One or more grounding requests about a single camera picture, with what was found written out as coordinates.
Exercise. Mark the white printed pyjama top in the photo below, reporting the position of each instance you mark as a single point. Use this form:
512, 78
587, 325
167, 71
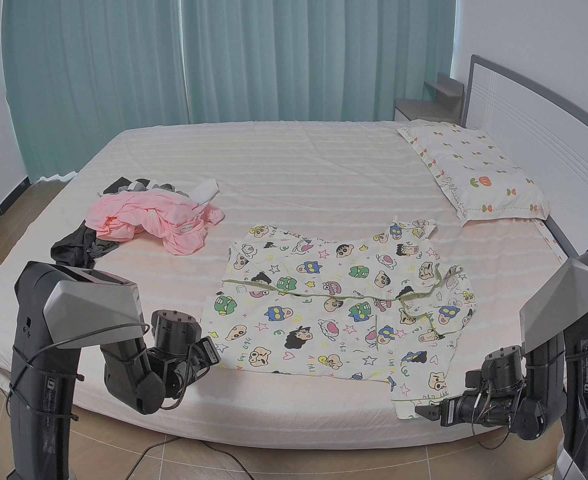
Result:
324, 308

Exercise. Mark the white garment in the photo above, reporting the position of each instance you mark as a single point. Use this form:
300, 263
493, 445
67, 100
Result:
206, 190

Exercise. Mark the white printed pillow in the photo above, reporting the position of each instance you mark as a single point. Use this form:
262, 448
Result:
479, 173

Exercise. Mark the blue-green curtain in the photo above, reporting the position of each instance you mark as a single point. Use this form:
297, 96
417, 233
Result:
324, 43
99, 68

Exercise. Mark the pink garment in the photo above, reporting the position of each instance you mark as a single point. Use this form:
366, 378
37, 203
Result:
164, 220

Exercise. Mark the grey bedside table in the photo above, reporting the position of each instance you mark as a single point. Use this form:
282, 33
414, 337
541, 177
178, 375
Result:
419, 110

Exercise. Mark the black garment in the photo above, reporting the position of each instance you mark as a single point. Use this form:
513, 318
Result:
74, 248

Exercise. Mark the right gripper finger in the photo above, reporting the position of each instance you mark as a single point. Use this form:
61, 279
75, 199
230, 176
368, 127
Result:
431, 410

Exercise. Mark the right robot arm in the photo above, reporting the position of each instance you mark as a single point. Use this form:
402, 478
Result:
584, 328

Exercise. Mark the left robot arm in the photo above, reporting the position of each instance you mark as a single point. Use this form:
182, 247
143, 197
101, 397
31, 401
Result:
39, 368

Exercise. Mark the bed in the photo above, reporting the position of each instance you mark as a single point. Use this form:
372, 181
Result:
299, 168

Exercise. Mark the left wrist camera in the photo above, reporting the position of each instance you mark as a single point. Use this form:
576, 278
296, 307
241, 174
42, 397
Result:
211, 352

